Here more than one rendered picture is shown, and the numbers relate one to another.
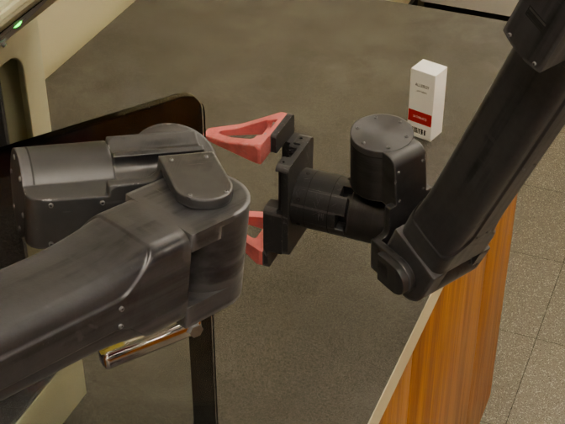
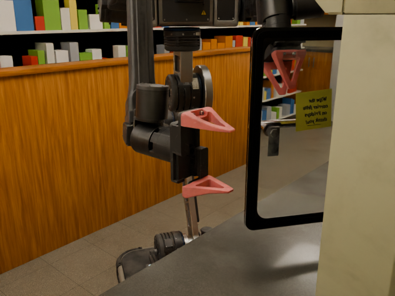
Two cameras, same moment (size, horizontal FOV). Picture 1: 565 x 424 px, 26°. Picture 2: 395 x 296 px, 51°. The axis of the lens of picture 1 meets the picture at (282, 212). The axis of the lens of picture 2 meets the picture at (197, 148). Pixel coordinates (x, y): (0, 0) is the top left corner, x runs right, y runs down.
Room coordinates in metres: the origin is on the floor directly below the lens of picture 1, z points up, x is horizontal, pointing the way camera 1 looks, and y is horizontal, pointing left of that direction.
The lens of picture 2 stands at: (1.58, 0.22, 1.41)
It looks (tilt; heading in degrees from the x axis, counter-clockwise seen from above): 18 degrees down; 199
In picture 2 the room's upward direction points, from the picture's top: straight up
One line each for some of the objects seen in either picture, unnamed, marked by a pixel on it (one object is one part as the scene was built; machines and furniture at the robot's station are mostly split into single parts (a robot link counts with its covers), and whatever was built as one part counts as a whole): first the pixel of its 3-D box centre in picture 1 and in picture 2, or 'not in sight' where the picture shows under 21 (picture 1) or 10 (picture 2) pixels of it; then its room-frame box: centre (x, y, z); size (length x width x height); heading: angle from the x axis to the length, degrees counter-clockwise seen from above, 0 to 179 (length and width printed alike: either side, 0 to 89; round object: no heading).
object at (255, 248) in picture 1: (250, 213); (207, 175); (0.99, 0.03, 1.16); 0.09 x 0.07 x 0.07; 68
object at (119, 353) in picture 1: (145, 328); not in sight; (0.77, 0.11, 1.20); 0.10 x 0.05 x 0.03; 122
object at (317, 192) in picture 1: (319, 200); (176, 146); (0.96, -0.03, 1.20); 0.07 x 0.07 x 0.10; 68
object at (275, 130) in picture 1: (250, 154); (208, 134); (0.99, 0.03, 1.23); 0.09 x 0.07 x 0.07; 68
